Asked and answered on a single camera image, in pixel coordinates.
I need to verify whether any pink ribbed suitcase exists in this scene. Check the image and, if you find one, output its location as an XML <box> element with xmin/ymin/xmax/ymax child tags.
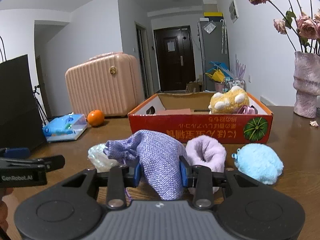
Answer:
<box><xmin>65</xmin><ymin>52</ymin><xmax>144</xmax><ymax>116</ymax></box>

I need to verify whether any white flat box by wall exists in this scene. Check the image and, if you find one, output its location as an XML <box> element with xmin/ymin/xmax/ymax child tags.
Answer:
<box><xmin>260</xmin><ymin>96</ymin><xmax>275</xmax><ymax>106</ymax></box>

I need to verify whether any pink sponge block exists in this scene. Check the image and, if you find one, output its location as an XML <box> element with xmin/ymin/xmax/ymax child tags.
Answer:
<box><xmin>156</xmin><ymin>108</ymin><xmax>191</xmax><ymax>115</ymax></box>

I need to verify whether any black paper bag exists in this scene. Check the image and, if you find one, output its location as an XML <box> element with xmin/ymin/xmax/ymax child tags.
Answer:
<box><xmin>1</xmin><ymin>54</ymin><xmax>46</xmax><ymax>151</ymax></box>

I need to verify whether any yellow plush paw toy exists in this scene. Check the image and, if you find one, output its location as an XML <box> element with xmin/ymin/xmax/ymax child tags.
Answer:
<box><xmin>208</xmin><ymin>86</ymin><xmax>249</xmax><ymax>114</ymax></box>

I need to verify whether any person's left hand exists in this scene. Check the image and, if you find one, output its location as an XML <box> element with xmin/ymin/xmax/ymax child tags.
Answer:
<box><xmin>0</xmin><ymin>188</ymin><xmax>14</xmax><ymax>232</ymax></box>

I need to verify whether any dried pink rose bouquet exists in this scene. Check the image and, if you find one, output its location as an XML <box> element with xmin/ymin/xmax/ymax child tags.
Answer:
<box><xmin>248</xmin><ymin>0</ymin><xmax>319</xmax><ymax>55</ymax></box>

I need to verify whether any white electrical panel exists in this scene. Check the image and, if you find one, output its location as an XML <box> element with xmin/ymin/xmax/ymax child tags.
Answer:
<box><xmin>229</xmin><ymin>0</ymin><xmax>239</xmax><ymax>23</ymax></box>

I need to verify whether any orange fruit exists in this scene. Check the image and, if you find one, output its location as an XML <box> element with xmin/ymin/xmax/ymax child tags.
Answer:
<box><xmin>87</xmin><ymin>110</ymin><xmax>105</xmax><ymax>127</ymax></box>

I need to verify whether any red cardboard box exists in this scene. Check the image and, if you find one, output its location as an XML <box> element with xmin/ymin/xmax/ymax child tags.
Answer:
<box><xmin>128</xmin><ymin>92</ymin><xmax>273</xmax><ymax>144</ymax></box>

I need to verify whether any black camera tripod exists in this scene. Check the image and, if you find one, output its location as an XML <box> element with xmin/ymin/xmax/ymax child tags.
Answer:
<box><xmin>32</xmin><ymin>84</ymin><xmax>49</xmax><ymax>126</ymax></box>

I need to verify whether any dark brown entrance door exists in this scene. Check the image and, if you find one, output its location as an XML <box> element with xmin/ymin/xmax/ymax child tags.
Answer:
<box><xmin>153</xmin><ymin>25</ymin><xmax>196</xmax><ymax>92</ymax></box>

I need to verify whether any light blue plush toy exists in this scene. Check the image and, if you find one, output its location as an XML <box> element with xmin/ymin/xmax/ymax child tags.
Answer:
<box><xmin>232</xmin><ymin>143</ymin><xmax>284</xmax><ymax>185</ymax></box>

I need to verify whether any purple textured vase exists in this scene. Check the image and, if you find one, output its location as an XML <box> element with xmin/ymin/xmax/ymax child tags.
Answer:
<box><xmin>293</xmin><ymin>51</ymin><xmax>319</xmax><ymax>119</ymax></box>

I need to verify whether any pink satin scrunchie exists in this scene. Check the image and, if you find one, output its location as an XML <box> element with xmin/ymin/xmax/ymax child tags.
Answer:
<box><xmin>237</xmin><ymin>105</ymin><xmax>258</xmax><ymax>115</ymax></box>

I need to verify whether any yellow bag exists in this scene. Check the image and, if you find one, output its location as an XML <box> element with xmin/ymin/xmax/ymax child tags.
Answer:
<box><xmin>205</xmin><ymin>69</ymin><xmax>225</xmax><ymax>83</ymax></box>

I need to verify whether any white translucent plastic bag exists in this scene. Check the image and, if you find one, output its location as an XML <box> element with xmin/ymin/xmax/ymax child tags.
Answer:
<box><xmin>88</xmin><ymin>144</ymin><xmax>119</xmax><ymax>173</ymax></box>

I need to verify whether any folded umbrella on fridge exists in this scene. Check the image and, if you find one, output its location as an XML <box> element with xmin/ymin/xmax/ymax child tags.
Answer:
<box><xmin>220</xmin><ymin>19</ymin><xmax>228</xmax><ymax>54</ymax></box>

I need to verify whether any yellow black box on fridge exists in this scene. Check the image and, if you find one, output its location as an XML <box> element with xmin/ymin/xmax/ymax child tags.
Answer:
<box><xmin>203</xmin><ymin>12</ymin><xmax>223</xmax><ymax>22</ymax></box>

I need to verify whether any brown cardboard box on floor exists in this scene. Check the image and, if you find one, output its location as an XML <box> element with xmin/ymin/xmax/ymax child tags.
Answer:
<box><xmin>185</xmin><ymin>81</ymin><xmax>203</xmax><ymax>93</ymax></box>

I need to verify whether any fallen pink petal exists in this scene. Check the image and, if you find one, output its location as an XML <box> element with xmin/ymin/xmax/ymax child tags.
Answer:
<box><xmin>310</xmin><ymin>120</ymin><xmax>319</xmax><ymax>127</ymax></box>

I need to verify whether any lilac fluffy sock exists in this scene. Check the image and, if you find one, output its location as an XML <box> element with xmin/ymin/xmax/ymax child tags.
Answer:
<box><xmin>185</xmin><ymin>135</ymin><xmax>227</xmax><ymax>173</ymax></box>

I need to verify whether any blue tissue pack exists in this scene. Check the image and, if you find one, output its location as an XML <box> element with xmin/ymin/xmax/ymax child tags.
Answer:
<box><xmin>43</xmin><ymin>114</ymin><xmax>87</xmax><ymax>142</ymax></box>

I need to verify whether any grey refrigerator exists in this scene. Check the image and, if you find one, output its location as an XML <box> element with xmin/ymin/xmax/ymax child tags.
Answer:
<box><xmin>197</xmin><ymin>17</ymin><xmax>229</xmax><ymax>91</ymax></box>

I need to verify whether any metal wire trolley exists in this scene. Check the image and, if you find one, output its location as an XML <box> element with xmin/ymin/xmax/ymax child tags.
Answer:
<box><xmin>224</xmin><ymin>77</ymin><xmax>246</xmax><ymax>92</ymax></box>

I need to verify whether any purple knitted pouch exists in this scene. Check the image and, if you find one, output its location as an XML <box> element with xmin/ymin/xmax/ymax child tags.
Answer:
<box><xmin>104</xmin><ymin>129</ymin><xmax>188</xmax><ymax>200</ymax></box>

